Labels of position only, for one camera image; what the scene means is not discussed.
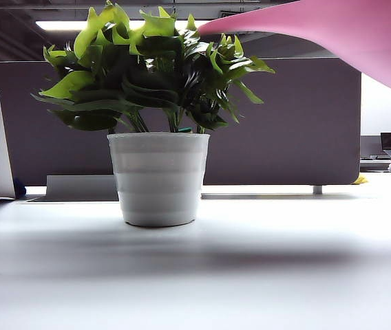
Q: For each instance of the grey desk partition panel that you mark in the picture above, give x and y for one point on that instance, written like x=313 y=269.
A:
x=285 y=137

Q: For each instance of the green leafy plant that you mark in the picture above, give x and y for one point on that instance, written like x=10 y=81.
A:
x=154 y=75

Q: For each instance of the small blue object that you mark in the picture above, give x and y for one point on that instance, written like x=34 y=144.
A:
x=20 y=188

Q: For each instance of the metal partition foot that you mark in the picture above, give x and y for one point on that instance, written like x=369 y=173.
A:
x=318 y=189

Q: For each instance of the small yellow object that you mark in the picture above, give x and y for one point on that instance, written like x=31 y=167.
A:
x=360 y=179

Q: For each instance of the grey background desk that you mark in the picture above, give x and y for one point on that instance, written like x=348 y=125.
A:
x=371 y=161

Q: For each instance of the white tablet stand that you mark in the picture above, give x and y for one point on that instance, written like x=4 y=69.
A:
x=6 y=165

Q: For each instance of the long ceiling light strip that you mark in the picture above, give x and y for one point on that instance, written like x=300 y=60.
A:
x=58 y=25

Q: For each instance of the white ribbed plant pot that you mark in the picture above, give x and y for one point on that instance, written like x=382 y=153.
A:
x=157 y=178

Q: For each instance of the pink plastic watering can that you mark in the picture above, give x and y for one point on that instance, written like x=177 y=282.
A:
x=354 y=34

